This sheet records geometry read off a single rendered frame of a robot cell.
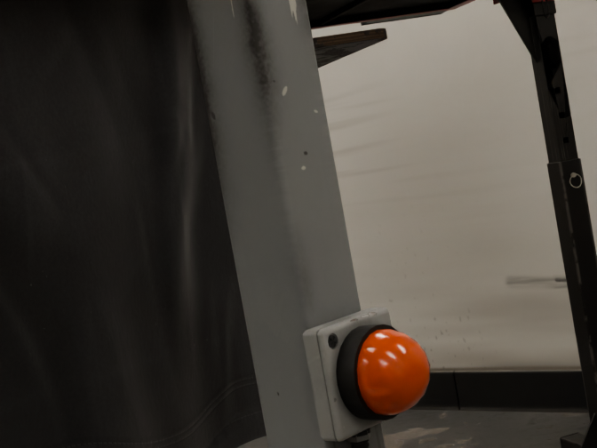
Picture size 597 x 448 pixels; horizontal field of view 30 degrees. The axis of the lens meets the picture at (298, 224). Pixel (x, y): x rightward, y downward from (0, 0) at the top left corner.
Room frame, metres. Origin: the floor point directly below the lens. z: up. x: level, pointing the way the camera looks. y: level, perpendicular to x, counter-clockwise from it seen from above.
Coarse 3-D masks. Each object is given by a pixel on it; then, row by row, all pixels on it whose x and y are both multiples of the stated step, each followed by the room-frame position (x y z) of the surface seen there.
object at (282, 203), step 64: (192, 0) 0.51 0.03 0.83; (256, 0) 0.49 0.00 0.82; (256, 64) 0.49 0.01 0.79; (256, 128) 0.49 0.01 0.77; (320, 128) 0.51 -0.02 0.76; (256, 192) 0.50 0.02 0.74; (320, 192) 0.50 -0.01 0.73; (256, 256) 0.50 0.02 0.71; (320, 256) 0.50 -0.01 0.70; (256, 320) 0.51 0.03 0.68; (320, 320) 0.49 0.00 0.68; (384, 320) 0.51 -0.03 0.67; (320, 384) 0.48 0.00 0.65
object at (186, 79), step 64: (0, 0) 0.73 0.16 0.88; (64, 0) 0.77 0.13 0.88; (128, 0) 0.81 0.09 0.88; (0, 64) 0.72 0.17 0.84; (64, 64) 0.76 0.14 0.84; (128, 64) 0.81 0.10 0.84; (192, 64) 0.87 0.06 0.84; (0, 128) 0.72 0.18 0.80; (64, 128) 0.76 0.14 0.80; (128, 128) 0.81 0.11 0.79; (192, 128) 0.86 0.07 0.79; (0, 192) 0.71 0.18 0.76; (64, 192) 0.75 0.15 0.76; (128, 192) 0.80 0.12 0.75; (192, 192) 0.85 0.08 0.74; (0, 256) 0.72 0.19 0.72; (64, 256) 0.75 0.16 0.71; (128, 256) 0.79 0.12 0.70; (192, 256) 0.85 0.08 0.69; (0, 320) 0.71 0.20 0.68; (64, 320) 0.74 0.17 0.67; (128, 320) 0.78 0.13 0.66; (192, 320) 0.84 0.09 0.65; (0, 384) 0.71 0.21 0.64; (64, 384) 0.74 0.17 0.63; (128, 384) 0.77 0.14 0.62; (192, 384) 0.83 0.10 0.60; (256, 384) 0.88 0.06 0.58
